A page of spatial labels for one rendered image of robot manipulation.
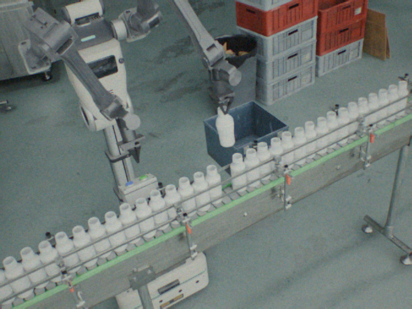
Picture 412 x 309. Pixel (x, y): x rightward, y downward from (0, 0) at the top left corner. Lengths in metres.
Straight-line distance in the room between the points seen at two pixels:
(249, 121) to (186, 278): 0.93
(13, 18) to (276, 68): 2.62
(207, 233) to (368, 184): 1.84
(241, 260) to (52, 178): 1.72
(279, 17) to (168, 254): 2.61
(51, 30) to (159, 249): 0.87
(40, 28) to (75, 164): 2.55
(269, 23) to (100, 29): 2.12
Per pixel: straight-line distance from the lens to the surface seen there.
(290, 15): 4.13
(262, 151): 1.88
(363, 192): 3.45
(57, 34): 1.52
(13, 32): 5.21
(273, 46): 4.07
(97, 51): 2.03
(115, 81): 2.10
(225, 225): 1.94
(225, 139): 1.88
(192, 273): 2.67
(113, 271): 1.80
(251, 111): 2.61
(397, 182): 2.76
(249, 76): 3.93
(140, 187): 1.85
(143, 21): 1.97
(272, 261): 2.97
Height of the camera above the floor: 2.29
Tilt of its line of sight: 37 degrees down
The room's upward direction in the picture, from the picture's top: 7 degrees counter-clockwise
